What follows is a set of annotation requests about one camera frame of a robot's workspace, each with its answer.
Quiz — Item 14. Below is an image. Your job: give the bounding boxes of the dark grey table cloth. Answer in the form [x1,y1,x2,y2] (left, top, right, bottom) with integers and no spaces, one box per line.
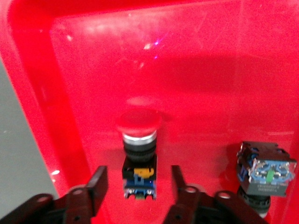
[0,57,59,219]

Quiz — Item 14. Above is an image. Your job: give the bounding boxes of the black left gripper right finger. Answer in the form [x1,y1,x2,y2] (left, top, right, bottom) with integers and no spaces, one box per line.
[162,165,270,224]

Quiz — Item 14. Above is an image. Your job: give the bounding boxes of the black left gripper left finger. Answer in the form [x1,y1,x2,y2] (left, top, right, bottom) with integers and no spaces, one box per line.
[0,165,109,224]

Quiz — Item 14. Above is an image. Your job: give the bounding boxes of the red plastic tray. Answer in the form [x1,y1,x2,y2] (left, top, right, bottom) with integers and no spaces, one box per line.
[0,0,299,224]

